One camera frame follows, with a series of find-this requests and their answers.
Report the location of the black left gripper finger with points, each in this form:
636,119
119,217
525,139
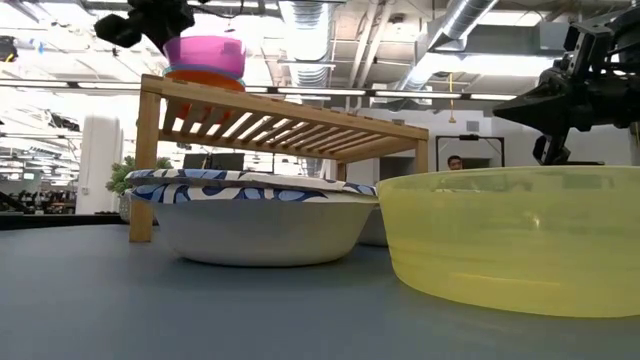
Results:
117,30
170,32

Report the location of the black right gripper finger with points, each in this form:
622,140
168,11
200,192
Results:
535,107
550,150

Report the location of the large green potted plant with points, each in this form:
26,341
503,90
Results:
120,175

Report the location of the orange plastic bowl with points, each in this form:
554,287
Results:
205,80

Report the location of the purple plastic bowl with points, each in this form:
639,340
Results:
210,57

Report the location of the wooden slatted shelf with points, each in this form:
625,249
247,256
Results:
150,150

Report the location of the person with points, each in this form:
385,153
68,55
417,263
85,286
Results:
455,163

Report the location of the translucent yellow plastic bowl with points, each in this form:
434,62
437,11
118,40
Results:
500,240

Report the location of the dark computer monitor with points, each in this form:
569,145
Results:
215,161

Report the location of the blue patterned paper bowl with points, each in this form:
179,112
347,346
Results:
260,230

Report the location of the black rectangular frame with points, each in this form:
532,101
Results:
470,137

